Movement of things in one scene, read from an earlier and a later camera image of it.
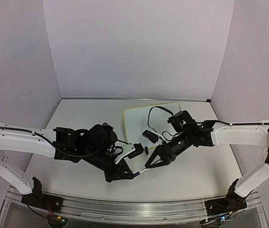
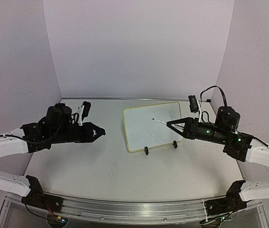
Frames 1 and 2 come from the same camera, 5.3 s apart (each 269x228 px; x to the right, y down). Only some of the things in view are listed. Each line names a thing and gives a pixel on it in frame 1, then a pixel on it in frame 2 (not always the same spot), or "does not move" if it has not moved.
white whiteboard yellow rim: x=138 y=120 does not move
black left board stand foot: x=146 y=150 does not move
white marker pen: x=141 y=171 -> x=173 y=125
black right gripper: x=166 y=154 -> x=191 y=128
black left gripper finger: x=122 y=174 -> x=92 y=126
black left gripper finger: x=124 y=170 -> x=97 y=133
